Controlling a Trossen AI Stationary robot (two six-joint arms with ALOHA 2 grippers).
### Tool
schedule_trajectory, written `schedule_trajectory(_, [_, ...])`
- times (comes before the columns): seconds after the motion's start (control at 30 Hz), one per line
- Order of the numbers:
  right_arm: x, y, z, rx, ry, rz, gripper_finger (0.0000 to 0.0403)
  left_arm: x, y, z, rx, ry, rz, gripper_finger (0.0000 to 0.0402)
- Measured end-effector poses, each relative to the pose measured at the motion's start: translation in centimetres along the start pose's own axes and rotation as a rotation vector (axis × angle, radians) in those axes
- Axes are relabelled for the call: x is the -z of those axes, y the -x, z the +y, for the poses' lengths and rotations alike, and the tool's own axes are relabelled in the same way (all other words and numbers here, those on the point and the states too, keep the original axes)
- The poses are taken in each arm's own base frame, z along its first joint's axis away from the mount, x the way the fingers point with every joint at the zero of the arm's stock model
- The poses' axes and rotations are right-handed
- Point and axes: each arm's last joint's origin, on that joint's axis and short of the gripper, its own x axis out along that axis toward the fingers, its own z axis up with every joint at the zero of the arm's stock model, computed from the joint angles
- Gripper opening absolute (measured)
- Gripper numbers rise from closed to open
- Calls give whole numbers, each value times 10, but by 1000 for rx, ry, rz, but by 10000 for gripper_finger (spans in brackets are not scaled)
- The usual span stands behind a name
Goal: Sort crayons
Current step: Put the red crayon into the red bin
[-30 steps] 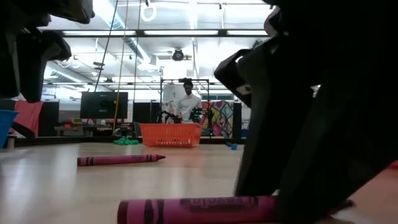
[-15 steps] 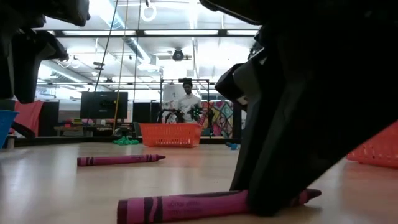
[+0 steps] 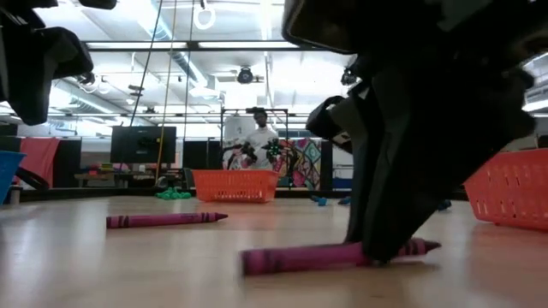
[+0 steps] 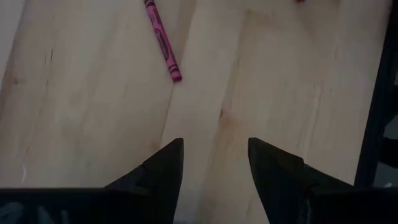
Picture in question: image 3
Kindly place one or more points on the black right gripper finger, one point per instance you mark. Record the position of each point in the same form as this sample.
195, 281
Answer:
428, 149
364, 179

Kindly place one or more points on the purple crayon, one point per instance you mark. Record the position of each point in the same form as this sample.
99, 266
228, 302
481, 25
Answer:
162, 220
299, 258

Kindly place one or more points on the blue storage bins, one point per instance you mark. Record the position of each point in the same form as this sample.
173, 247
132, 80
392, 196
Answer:
342, 184

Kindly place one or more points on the blue plastic cap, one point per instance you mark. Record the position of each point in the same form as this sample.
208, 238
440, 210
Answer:
315, 198
444, 204
344, 200
322, 201

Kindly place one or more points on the black pillar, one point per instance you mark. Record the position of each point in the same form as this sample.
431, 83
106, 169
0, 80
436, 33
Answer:
327, 171

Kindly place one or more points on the colourful mural panel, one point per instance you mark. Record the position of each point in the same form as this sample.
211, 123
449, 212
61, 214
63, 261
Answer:
299, 164

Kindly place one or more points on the red cloth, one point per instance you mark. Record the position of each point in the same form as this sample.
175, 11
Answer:
40, 160

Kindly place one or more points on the black device green lights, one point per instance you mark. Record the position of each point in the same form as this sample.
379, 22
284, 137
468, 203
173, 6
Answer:
272, 152

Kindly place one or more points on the orange plastic basket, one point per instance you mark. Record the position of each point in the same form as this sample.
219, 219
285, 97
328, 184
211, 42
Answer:
514, 192
235, 188

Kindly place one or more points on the person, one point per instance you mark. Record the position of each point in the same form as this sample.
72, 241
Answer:
261, 145

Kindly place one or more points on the black monitor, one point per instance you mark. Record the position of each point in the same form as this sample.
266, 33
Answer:
143, 145

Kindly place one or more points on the green pieces group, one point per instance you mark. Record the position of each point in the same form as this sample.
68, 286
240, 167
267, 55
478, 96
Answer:
172, 190

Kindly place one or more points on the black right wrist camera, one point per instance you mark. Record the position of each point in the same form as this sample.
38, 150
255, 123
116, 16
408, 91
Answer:
329, 124

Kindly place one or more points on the black aluminium table frame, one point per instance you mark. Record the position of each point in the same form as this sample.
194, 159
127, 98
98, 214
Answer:
295, 193

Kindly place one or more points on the black ceiling light rail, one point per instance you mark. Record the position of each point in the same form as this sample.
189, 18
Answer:
192, 45

